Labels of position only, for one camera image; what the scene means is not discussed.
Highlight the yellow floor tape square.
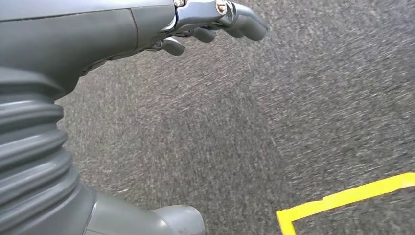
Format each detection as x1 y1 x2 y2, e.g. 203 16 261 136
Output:
276 172 415 235

